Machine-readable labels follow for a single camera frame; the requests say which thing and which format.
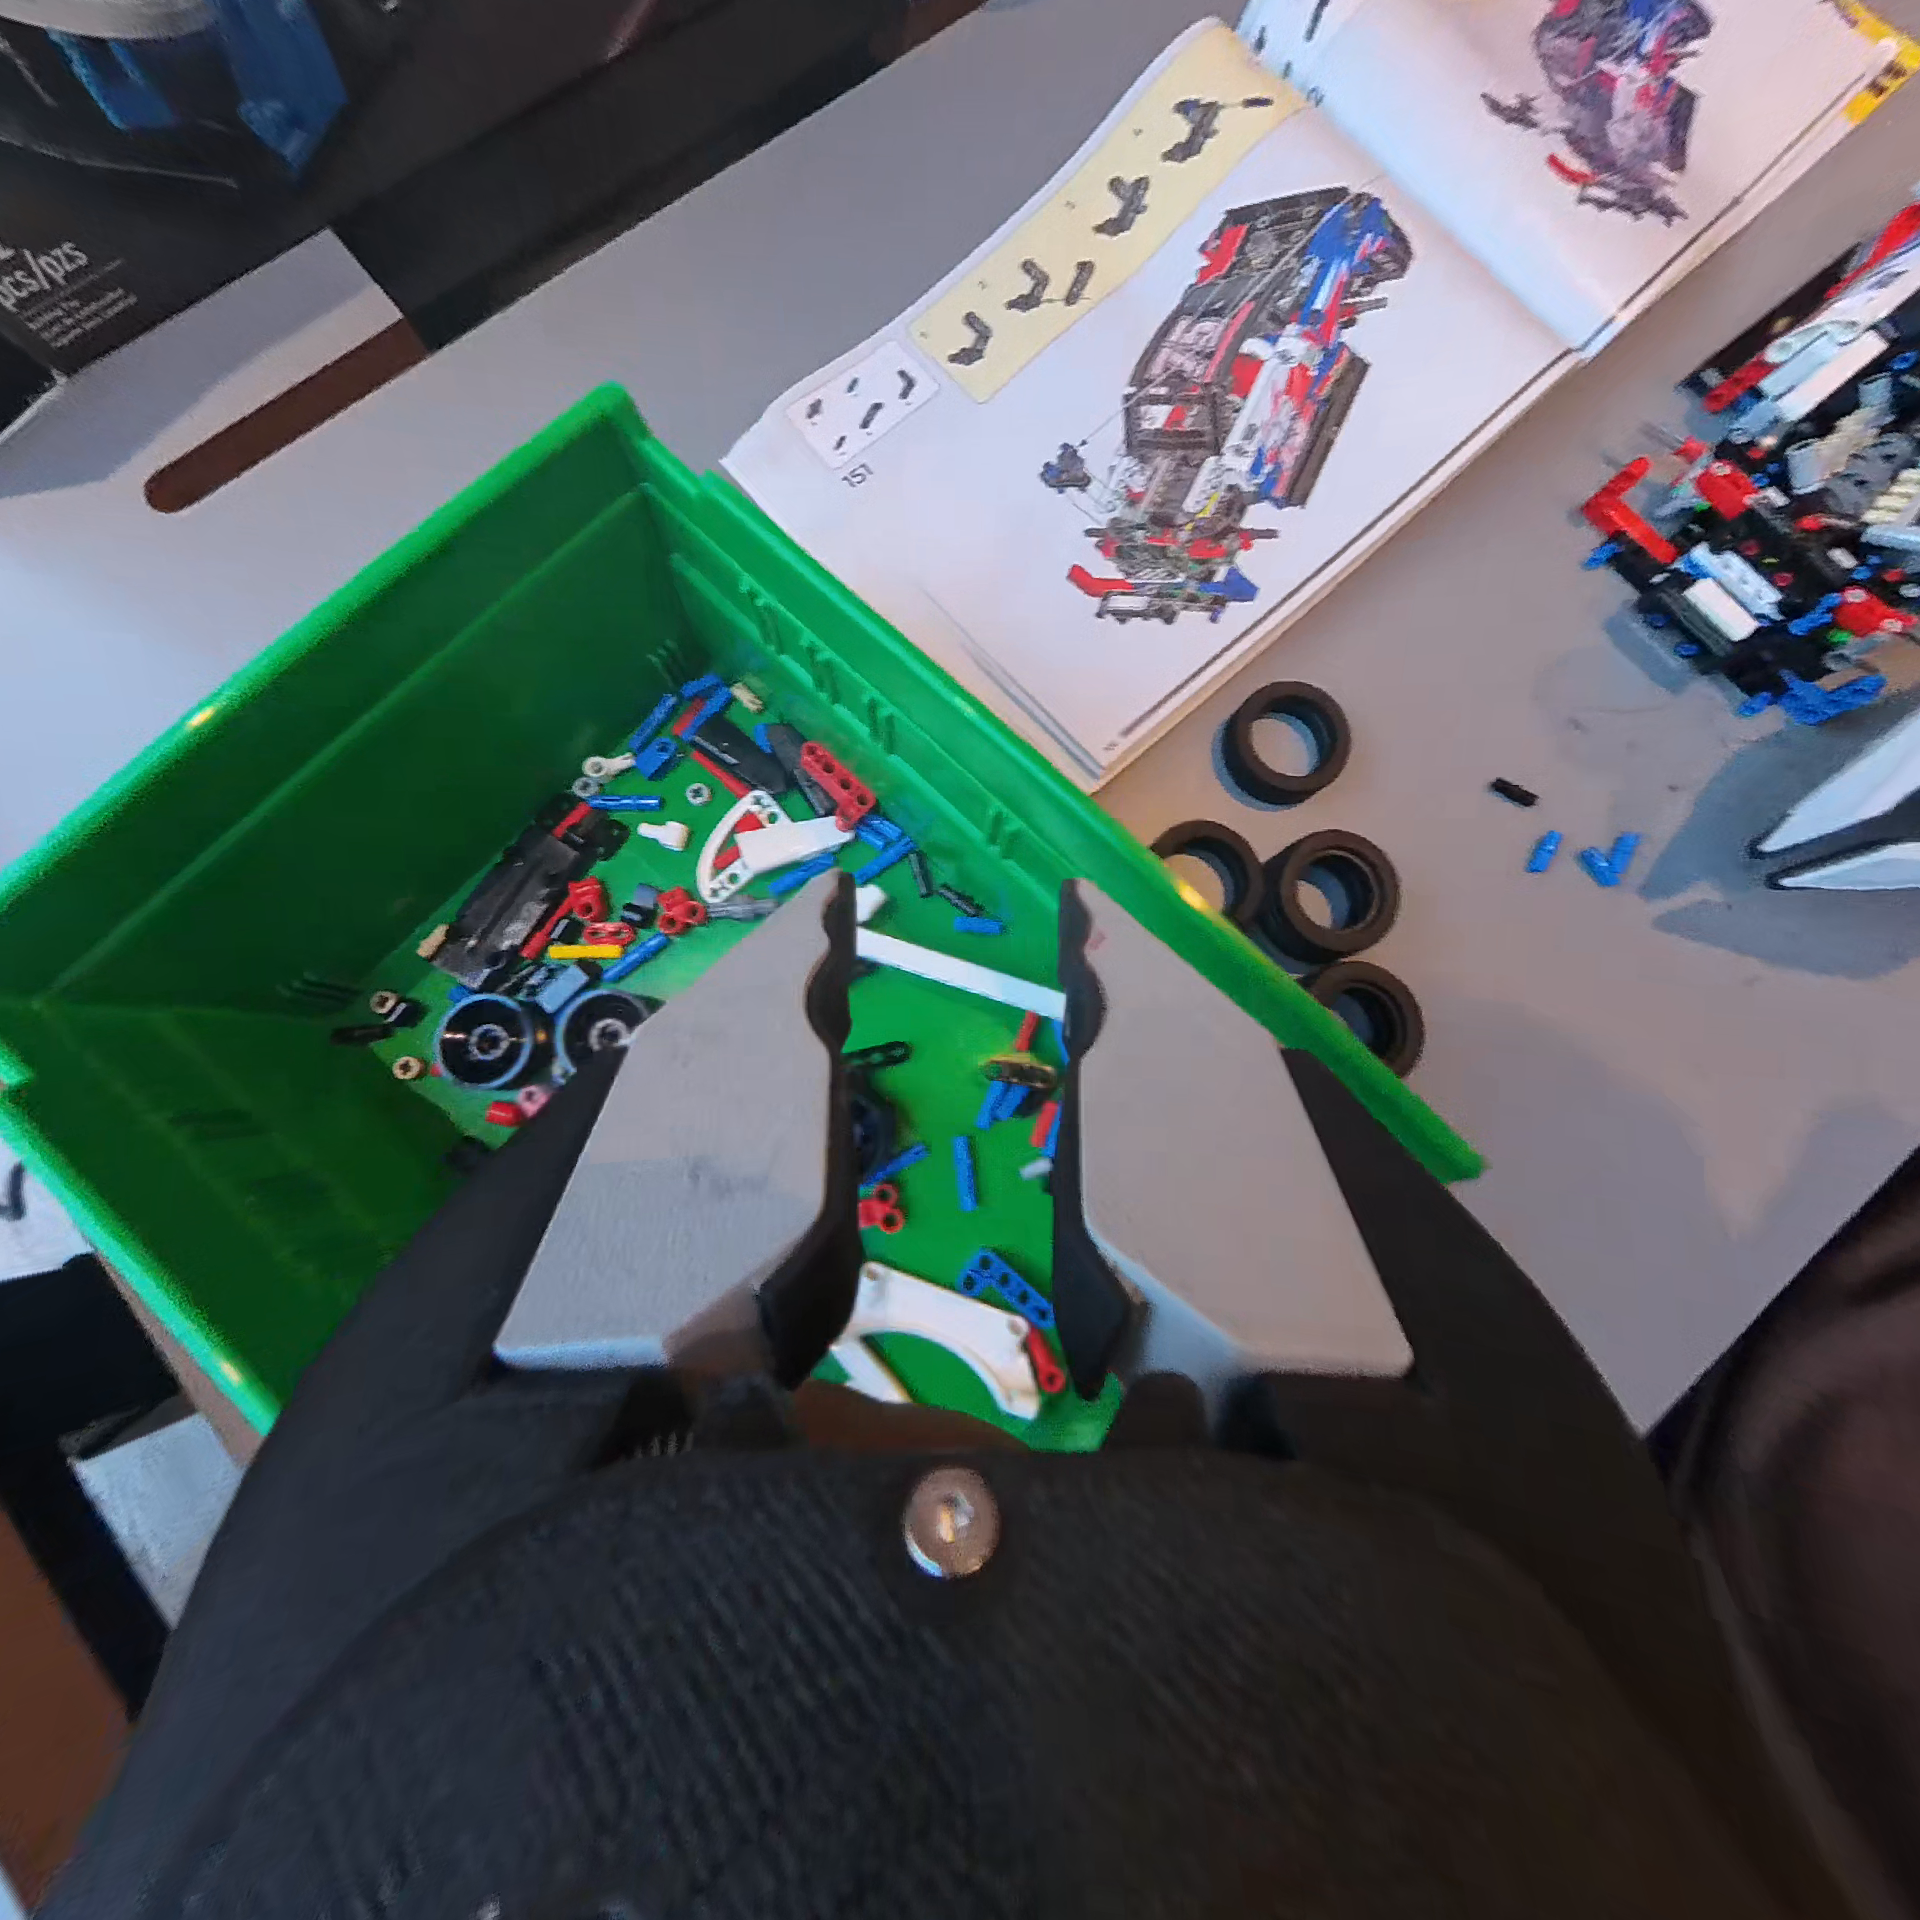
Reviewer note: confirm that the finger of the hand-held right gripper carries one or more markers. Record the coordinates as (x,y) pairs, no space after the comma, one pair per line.
(1876,879)
(1876,803)

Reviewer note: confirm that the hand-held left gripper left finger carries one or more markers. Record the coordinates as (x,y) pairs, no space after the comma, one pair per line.
(675,1186)

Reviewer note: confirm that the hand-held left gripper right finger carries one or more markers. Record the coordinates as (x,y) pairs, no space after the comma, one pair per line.
(1215,1171)

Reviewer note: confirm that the brick model race car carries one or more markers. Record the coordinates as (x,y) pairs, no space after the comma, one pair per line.
(1757,571)

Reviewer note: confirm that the pile of brick parts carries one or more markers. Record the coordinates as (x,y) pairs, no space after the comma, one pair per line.
(524,902)

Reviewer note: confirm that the green plastic bin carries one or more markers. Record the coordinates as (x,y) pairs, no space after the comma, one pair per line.
(375,750)

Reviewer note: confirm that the grey desk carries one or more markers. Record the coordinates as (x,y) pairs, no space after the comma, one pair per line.
(1577,1051)

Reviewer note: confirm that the black wheel rim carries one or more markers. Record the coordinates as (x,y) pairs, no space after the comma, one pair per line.
(601,1028)
(489,1039)
(875,1132)

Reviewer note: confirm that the black rubber tyre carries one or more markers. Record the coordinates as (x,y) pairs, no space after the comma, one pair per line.
(1330,744)
(1389,1036)
(1237,870)
(1373,909)

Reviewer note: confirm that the blue brick beam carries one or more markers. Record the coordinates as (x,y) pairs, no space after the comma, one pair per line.
(1009,1284)

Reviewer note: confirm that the white wheel arch panel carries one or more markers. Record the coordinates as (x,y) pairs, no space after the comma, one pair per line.
(961,1319)

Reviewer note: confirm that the long white brick beam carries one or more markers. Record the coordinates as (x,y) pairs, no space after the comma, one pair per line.
(961,974)

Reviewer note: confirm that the white curved brick panel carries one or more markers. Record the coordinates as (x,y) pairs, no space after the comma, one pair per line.
(797,848)

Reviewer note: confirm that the black brick connector pin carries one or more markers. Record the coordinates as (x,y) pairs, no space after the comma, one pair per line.
(1516,791)

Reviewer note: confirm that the red angled brick beam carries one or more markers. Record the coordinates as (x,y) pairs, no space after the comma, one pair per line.
(836,783)

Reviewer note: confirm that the open instruction booklet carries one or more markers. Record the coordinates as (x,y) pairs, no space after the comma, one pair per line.
(974,494)

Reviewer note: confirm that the black cardboard toy box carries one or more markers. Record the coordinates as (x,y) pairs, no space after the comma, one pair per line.
(149,301)

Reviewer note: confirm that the dark brown table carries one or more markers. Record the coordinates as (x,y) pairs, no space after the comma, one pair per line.
(675,120)

